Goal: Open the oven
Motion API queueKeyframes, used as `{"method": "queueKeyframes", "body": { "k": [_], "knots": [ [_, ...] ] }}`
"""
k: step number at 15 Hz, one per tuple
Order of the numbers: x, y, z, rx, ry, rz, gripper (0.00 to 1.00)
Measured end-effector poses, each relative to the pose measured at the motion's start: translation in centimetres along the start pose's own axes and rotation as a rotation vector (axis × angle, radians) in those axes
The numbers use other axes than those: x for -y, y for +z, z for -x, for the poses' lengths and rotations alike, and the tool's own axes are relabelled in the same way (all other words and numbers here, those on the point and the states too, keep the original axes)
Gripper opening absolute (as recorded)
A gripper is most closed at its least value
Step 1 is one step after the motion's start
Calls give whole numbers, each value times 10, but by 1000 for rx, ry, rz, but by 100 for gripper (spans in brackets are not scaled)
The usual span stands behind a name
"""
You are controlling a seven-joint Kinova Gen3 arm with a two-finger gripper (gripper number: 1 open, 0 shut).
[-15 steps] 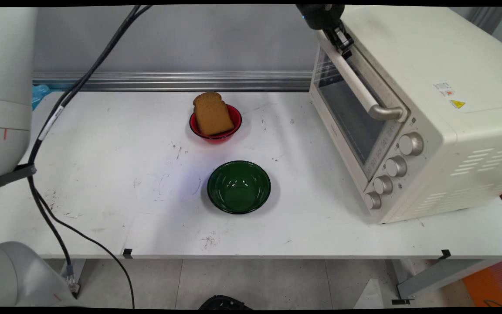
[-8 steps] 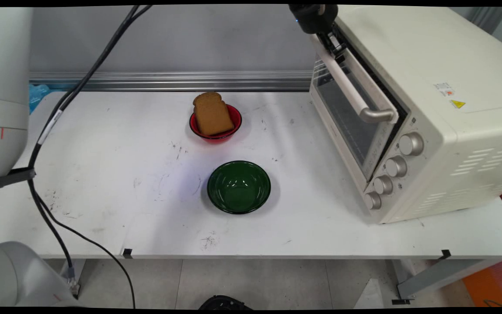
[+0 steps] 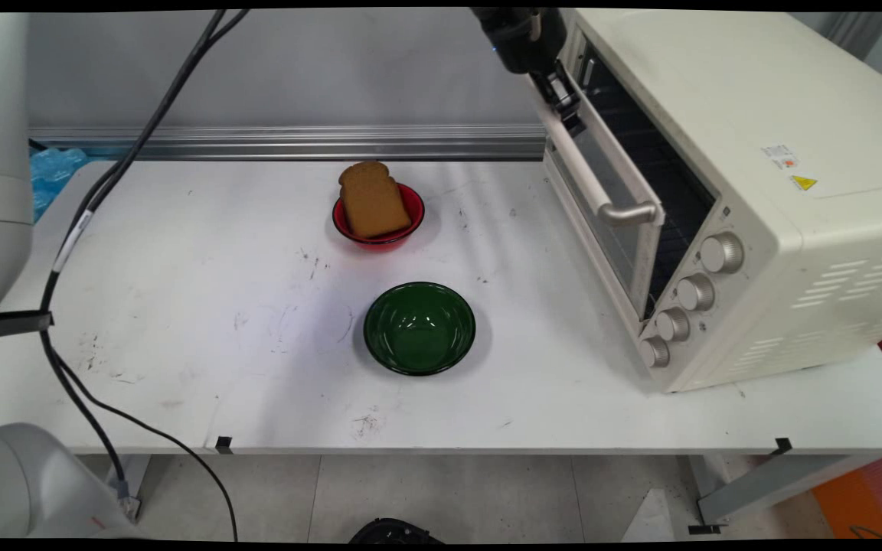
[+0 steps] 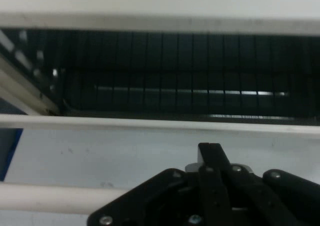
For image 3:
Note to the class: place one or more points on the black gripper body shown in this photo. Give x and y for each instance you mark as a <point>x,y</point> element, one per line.
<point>521,38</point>

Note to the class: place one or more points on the white oven label sticker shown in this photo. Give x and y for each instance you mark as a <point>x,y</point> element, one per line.
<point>779,157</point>

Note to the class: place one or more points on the grey metal table leg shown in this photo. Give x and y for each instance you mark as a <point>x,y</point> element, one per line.
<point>770,486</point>
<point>131,478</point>

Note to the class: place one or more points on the cream toaster oven body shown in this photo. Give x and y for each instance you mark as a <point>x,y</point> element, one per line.
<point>793,229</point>

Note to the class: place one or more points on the black table edge clip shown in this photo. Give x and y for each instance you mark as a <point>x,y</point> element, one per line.
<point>223,443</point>
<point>783,445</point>

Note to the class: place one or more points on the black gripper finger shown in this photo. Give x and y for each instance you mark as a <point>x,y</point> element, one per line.
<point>547,90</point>
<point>571,107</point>

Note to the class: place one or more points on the orange floor mat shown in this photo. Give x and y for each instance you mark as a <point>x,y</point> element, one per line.
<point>862,497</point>

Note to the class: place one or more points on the aluminium extrusion rail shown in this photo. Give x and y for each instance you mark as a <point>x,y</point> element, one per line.
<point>295,143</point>

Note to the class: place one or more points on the red enamel bowl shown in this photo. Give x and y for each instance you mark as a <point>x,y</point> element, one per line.
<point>380,233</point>

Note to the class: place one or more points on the black round floor object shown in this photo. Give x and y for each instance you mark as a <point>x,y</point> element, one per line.
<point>395,532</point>

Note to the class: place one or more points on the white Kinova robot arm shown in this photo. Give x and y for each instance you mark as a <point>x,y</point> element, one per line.
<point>1,191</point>

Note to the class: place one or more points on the green enamel bowl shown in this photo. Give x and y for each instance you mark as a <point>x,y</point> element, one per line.
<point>419,327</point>

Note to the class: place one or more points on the silver oven knob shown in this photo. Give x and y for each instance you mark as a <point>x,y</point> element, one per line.
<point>672,324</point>
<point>654,352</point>
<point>695,292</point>
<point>722,252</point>

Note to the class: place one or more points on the yellow warning triangle sticker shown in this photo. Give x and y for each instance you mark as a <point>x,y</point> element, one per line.
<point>804,183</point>

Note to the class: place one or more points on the brown toast bread slice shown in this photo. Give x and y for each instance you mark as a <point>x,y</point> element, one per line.
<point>372,200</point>

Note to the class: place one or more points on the blue plastic bag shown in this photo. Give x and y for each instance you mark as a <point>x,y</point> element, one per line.
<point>54,176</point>

